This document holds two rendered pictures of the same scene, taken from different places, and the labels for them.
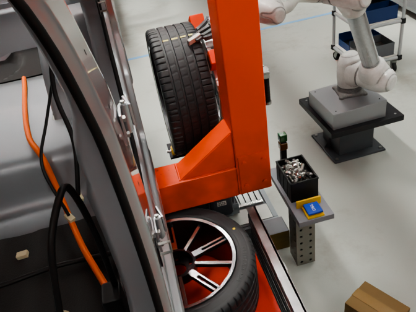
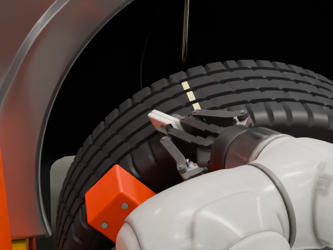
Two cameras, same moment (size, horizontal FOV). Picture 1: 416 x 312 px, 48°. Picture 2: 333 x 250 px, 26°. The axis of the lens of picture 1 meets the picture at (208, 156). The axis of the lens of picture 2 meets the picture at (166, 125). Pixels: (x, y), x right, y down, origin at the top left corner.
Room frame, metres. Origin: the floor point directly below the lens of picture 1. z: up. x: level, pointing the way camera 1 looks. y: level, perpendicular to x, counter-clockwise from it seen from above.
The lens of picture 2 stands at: (2.03, -0.97, 1.65)
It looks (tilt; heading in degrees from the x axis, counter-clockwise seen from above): 27 degrees down; 89
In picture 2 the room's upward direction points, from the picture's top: straight up
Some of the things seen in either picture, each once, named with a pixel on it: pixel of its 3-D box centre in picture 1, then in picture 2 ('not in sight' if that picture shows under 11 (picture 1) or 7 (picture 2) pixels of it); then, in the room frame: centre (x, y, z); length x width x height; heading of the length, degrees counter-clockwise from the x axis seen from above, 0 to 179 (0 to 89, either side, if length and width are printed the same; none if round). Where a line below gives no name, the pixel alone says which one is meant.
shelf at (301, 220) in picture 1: (298, 192); not in sight; (1.71, -0.41, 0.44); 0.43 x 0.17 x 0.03; 8
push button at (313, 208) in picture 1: (312, 208); not in sight; (1.54, -0.43, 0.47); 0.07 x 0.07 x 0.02; 8
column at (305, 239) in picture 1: (301, 229); not in sight; (1.68, -0.41, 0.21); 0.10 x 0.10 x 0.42; 8
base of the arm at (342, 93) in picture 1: (348, 86); not in sight; (2.65, -0.98, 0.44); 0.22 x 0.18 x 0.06; 178
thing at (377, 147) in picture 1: (348, 125); not in sight; (2.63, -0.98, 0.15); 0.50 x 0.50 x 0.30; 9
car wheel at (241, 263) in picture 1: (181, 277); not in sight; (1.34, 0.20, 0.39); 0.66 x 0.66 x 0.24
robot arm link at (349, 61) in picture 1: (350, 68); not in sight; (2.62, -0.98, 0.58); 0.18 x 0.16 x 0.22; 31
